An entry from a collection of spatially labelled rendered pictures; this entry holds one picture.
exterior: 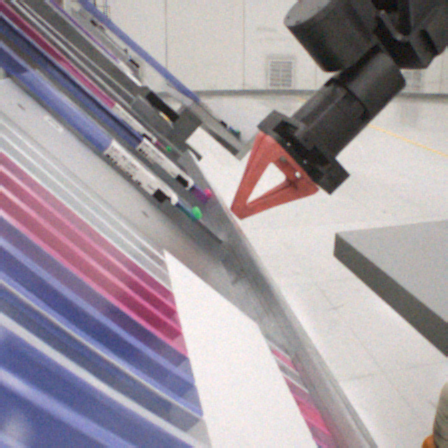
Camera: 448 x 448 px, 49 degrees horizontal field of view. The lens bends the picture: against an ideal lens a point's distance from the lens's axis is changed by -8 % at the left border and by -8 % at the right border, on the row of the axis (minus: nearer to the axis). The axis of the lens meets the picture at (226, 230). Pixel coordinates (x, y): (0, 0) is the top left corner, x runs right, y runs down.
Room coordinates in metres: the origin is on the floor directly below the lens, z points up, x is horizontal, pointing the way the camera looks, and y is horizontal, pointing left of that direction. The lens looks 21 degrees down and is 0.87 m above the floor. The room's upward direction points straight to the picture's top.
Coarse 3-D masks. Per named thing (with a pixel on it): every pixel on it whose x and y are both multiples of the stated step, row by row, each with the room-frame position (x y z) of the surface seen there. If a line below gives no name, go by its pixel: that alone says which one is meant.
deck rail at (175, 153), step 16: (0, 32) 0.61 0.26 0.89; (48, 32) 0.62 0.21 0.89; (16, 48) 0.61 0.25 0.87; (64, 48) 0.62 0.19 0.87; (32, 64) 0.61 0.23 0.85; (80, 64) 0.62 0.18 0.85; (96, 80) 0.63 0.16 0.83; (112, 96) 0.63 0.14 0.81; (128, 112) 0.63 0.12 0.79; (176, 160) 0.65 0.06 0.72
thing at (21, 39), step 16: (0, 16) 0.42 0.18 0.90; (16, 32) 0.42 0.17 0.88; (32, 48) 0.43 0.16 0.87; (48, 64) 0.43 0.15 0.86; (64, 80) 0.43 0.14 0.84; (80, 96) 0.43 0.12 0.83; (96, 96) 0.44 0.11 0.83; (96, 112) 0.44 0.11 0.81; (112, 112) 0.44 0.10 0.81; (112, 128) 0.44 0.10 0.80; (128, 128) 0.44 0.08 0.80; (192, 192) 0.45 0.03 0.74
